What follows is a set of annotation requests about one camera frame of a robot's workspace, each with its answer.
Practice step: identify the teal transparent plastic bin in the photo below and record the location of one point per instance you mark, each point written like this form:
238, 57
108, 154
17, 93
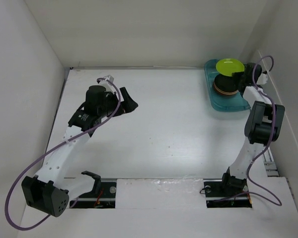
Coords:
222, 103

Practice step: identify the green plate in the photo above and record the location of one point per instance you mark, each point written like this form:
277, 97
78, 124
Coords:
229, 66

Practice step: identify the metal rail front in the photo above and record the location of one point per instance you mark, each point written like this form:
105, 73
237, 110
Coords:
145, 193

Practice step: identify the black plate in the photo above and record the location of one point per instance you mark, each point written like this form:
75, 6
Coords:
225, 83

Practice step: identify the metal rail right side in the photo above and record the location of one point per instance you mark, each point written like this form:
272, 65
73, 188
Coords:
269, 164

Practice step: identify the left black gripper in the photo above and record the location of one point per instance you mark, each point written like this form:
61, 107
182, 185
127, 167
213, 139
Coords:
128, 105

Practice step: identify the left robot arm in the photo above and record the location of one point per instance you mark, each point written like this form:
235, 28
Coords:
48, 191

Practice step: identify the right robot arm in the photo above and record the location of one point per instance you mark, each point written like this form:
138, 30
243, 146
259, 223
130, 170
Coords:
262, 127

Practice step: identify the cream plate small flowers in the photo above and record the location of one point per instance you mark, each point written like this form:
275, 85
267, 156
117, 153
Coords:
223, 93

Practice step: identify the metal rail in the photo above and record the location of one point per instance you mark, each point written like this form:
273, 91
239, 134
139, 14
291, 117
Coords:
269, 164
145, 193

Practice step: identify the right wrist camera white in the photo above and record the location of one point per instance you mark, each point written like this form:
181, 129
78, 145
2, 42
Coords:
262, 79

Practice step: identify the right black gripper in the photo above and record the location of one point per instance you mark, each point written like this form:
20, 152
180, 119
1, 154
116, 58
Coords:
237, 75

